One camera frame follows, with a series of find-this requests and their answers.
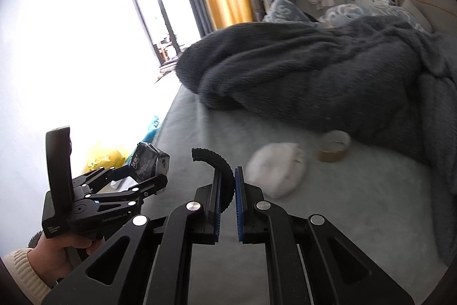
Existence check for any person's left hand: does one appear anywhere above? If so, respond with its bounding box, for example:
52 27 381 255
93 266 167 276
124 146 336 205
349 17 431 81
27 232 105 287

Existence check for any beige pillow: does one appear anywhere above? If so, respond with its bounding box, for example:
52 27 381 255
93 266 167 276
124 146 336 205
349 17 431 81
401 0 433 33

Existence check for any brown tape roll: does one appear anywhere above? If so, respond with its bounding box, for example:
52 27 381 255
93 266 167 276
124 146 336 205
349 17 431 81
318 130 352 163
191 148 235 218

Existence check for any blue floral duvet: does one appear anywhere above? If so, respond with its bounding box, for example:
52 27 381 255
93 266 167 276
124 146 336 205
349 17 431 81
262 0 431 33

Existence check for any blue plush toy stick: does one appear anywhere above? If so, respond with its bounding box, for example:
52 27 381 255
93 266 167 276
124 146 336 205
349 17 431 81
143 115 160 143

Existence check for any dark grey fluffy blanket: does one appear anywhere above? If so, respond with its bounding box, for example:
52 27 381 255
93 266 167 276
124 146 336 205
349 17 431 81
176 15 456 263

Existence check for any white rolled sock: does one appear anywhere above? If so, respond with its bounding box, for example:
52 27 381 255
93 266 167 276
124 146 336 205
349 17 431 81
245 142 307 199

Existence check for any yellow plastic bag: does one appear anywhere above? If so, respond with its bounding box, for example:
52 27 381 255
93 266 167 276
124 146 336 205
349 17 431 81
83 147 129 174

